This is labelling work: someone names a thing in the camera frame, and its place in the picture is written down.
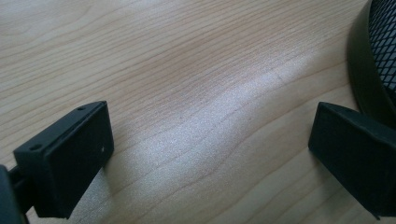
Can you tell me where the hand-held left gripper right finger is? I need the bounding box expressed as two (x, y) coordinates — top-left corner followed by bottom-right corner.
(307, 101), (396, 220)

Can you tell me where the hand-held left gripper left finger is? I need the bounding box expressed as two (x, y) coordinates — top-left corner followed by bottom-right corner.
(8, 100), (115, 220)

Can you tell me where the black metal mesh basket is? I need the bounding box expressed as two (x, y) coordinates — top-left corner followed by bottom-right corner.
(346, 0), (396, 129)

